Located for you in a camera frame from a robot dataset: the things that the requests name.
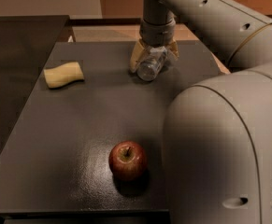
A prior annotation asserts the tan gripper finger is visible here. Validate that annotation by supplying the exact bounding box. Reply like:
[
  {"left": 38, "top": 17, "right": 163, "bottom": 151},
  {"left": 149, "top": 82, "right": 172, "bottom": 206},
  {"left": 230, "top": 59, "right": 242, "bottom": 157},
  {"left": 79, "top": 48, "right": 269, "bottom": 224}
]
[
  {"left": 129, "top": 39, "right": 147, "bottom": 73},
  {"left": 166, "top": 39, "right": 179, "bottom": 61}
]

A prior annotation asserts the clear plastic bottle blue label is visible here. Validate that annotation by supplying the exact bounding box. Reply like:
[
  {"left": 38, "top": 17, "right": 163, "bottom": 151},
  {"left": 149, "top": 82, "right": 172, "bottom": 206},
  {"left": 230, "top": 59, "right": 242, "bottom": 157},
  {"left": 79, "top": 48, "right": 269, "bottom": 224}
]
[{"left": 136, "top": 47, "right": 167, "bottom": 82}]

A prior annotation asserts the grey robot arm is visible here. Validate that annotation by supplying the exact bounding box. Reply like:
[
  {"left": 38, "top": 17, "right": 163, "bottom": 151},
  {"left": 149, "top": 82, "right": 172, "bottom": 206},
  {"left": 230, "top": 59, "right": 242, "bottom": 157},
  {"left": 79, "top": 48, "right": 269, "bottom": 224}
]
[{"left": 141, "top": 0, "right": 272, "bottom": 224}]

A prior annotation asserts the red apple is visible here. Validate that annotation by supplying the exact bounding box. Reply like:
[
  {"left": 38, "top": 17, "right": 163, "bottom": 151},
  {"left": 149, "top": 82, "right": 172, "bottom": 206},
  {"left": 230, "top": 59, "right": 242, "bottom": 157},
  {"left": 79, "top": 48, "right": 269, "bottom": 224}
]
[{"left": 108, "top": 141, "right": 148, "bottom": 181}]

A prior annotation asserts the yellow sponge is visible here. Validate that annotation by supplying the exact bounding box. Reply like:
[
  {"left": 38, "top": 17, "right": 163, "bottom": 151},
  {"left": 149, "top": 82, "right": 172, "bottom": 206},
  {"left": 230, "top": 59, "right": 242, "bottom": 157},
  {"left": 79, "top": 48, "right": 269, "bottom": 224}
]
[{"left": 44, "top": 62, "right": 85, "bottom": 89}]

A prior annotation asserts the dark side table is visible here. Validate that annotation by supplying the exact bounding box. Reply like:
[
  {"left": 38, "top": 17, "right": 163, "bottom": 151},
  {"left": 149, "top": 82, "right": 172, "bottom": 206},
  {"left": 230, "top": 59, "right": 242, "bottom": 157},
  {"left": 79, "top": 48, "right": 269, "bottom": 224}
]
[{"left": 0, "top": 15, "right": 73, "bottom": 154}]

